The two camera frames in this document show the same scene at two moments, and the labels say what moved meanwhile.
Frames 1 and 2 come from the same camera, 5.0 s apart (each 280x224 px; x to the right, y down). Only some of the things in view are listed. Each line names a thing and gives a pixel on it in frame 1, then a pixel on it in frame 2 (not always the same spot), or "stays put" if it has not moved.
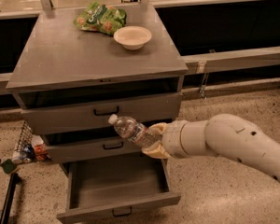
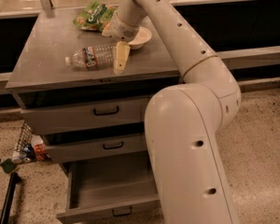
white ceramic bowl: x=132 y=37 stays put
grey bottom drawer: x=100 y=189 stays put
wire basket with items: x=31 y=147 stays put
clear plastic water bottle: x=141 y=137 to x=95 y=57
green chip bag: x=102 y=18 stays put
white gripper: x=172 y=138 to x=121 y=29
